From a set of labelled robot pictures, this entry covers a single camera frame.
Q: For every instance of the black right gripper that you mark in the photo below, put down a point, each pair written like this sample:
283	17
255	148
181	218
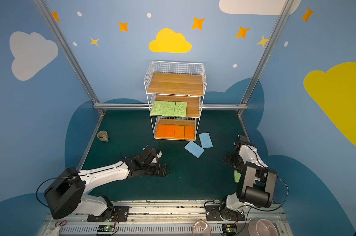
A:
232	158

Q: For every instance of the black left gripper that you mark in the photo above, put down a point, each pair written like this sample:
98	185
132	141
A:
150	168

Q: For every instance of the green sponge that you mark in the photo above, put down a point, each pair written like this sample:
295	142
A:
168	109
237	176
180	109
157	108

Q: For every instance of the blue sponge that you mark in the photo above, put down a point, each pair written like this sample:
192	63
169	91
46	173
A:
194	149
205	140

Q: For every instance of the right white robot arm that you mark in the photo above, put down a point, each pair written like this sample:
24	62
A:
256	185

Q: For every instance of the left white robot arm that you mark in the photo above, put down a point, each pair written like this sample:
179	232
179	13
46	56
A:
68	194

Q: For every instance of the beige mug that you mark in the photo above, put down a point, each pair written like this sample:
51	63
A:
103	136

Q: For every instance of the pink divided bowl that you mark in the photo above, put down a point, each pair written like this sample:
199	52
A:
262	227

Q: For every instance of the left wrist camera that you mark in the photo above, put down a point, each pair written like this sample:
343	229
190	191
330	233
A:
158	155

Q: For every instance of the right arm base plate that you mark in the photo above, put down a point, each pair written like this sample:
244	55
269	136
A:
221	213

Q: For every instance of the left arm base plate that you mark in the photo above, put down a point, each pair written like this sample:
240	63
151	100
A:
111	214

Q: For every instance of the white wire wooden shelf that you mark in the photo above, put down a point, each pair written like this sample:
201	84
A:
177	82

